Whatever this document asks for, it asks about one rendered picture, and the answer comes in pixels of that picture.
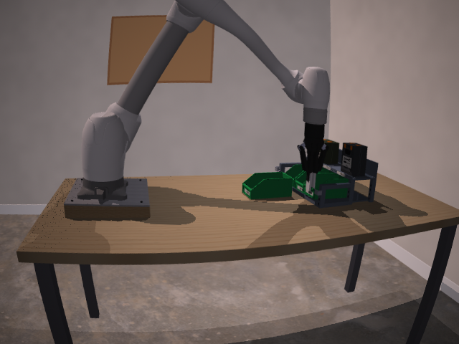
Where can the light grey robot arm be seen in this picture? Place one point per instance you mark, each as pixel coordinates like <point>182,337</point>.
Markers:
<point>103,140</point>

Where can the grey metal shelf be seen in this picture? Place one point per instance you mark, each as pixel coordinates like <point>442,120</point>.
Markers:
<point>352,196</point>

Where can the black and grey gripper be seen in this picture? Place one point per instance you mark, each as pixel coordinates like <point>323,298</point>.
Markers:
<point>314,135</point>

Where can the green bin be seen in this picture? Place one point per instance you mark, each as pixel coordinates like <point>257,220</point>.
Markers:
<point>268,185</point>
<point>302,178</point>
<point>321,178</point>
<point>296,171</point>

